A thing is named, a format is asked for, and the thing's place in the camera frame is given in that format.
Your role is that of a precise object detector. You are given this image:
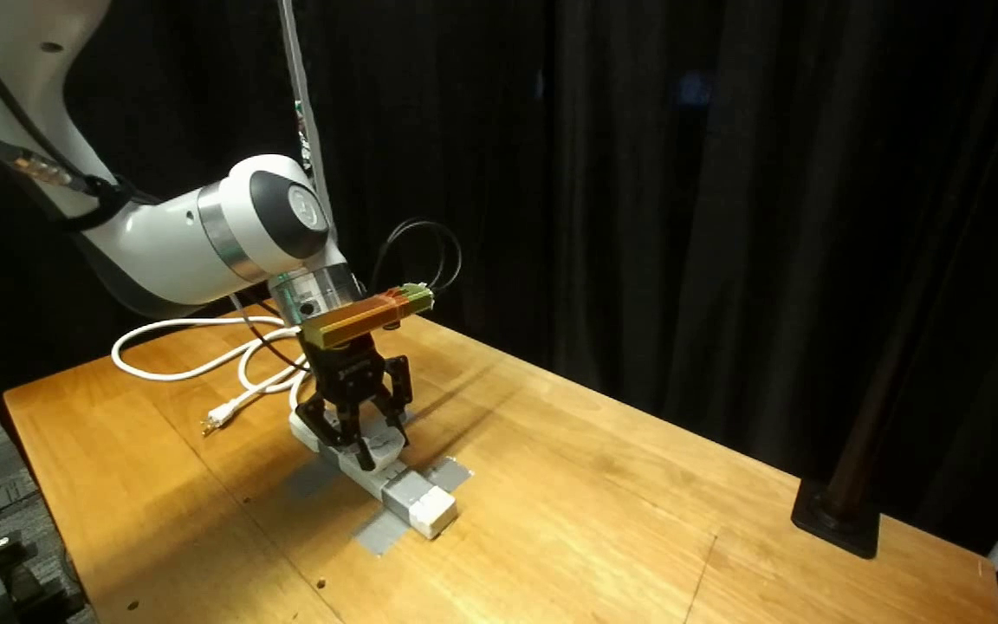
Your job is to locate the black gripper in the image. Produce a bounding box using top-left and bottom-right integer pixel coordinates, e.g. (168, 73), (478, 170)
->
(295, 334), (415, 475)

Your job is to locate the grey tape strip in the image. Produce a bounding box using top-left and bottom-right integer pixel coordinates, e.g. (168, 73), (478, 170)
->
(283, 456), (346, 504)

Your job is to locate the black curtain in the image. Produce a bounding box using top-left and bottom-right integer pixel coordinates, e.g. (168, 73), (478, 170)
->
(288, 0), (998, 558)

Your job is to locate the black stand with pole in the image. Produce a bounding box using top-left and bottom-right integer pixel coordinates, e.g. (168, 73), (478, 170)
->
(788, 203), (988, 565)

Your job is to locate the olive wrist camera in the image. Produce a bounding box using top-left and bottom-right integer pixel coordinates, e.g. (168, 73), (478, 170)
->
(298, 280), (435, 355)

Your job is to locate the white power strip cord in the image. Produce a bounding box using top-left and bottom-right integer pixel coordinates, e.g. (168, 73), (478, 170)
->
(108, 313), (325, 438)

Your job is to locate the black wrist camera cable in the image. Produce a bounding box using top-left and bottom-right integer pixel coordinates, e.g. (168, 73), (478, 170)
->
(367, 215), (467, 298)

